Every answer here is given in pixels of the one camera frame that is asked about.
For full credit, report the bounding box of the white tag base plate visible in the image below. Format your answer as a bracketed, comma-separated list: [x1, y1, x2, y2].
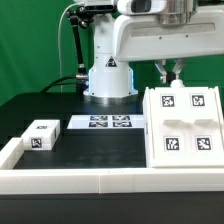
[67, 114, 144, 129]

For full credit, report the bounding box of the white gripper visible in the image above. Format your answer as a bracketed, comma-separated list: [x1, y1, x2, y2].
[113, 6, 224, 83]

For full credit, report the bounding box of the black cable bundle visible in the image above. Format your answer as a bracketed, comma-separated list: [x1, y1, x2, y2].
[40, 75, 90, 94]

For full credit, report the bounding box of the white U-shaped fence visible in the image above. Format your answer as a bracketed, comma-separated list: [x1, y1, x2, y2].
[0, 138, 224, 195]

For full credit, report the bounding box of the white cable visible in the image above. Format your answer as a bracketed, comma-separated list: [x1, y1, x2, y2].
[57, 1, 84, 94]

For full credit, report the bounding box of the white cabinet body box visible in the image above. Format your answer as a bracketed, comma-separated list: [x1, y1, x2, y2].
[143, 80, 224, 168]

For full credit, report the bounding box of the white cabinet top block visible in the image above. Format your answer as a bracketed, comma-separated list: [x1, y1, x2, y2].
[21, 120, 60, 151]

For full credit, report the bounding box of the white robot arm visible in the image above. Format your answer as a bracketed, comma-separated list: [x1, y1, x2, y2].
[84, 0, 224, 103]

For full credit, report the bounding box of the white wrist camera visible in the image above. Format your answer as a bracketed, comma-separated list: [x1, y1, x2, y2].
[117, 0, 167, 15]

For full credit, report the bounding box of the white door panel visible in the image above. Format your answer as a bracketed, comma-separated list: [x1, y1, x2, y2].
[187, 87, 224, 166]
[147, 88, 187, 167]

